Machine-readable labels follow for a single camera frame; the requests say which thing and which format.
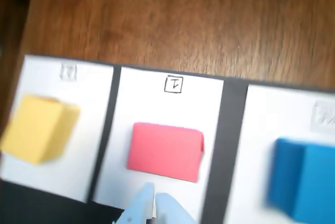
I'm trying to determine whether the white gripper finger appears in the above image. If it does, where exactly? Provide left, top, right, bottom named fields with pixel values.
left=115, top=182, right=155, bottom=224
left=155, top=192, right=196, bottom=224

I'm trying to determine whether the red paper box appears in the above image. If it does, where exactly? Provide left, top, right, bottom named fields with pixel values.
left=126, top=121, right=206, bottom=183

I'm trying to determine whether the yellow paper box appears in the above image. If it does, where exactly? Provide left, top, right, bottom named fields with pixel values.
left=0, top=93, right=81, bottom=167

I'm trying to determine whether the blue paper box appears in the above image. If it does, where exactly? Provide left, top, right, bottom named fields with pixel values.
left=265, top=137, right=335, bottom=224

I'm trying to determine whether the dark grey board mat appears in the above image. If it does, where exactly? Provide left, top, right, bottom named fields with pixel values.
left=0, top=61, right=335, bottom=224

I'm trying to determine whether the white paper sheet marked 1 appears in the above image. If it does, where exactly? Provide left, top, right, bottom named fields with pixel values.
left=92, top=65, right=225, bottom=224

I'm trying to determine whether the white paper sheet marked 2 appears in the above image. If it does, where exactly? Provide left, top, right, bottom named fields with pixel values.
left=0, top=54, right=115, bottom=204

